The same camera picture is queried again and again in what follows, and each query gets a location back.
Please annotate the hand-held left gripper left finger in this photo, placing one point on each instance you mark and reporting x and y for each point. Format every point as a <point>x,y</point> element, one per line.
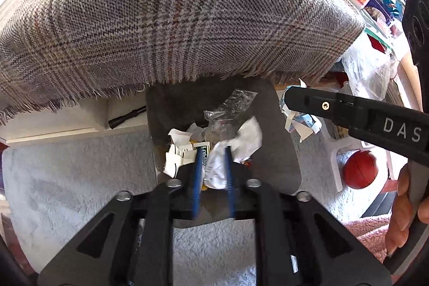
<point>197,178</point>

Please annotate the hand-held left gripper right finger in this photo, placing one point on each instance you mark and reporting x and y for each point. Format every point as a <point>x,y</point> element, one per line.
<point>229,178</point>

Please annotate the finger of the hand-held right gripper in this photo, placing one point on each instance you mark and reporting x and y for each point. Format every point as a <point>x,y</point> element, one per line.
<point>311,103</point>

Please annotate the white paper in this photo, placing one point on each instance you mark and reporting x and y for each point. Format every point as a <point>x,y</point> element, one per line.
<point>216,168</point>
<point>249,138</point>

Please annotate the white blue wrapper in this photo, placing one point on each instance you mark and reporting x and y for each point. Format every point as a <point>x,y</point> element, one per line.
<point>301,129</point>

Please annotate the dark grey felt bin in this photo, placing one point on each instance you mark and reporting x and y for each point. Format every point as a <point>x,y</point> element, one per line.
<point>274,155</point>

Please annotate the person's right hand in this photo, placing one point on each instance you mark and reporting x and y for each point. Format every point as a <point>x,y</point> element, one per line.
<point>400,215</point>

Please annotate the orange basketball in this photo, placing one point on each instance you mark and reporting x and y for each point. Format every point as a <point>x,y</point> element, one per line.
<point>361,169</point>

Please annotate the white plastic stool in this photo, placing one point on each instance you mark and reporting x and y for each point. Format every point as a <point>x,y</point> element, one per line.
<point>335,152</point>

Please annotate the clear plastic bag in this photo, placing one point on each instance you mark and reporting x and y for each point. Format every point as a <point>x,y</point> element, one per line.
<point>368,68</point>

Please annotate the crinkled clear plastic wrapper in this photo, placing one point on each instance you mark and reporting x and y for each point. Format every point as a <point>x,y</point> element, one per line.
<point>231,105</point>

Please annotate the pink fluffy rug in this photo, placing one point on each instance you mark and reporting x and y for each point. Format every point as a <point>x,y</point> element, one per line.
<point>365,232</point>

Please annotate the light grey fluffy rug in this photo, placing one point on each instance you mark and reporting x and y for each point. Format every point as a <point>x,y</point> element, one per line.
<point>83,172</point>

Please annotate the blue printed packet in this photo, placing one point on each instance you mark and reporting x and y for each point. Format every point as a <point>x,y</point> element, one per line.
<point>387,4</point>

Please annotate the grey plaid cloth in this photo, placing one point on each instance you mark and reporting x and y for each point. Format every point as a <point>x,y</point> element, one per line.
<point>167,21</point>

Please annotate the white table frame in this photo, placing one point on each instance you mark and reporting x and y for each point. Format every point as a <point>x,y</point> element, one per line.
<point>50,125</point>

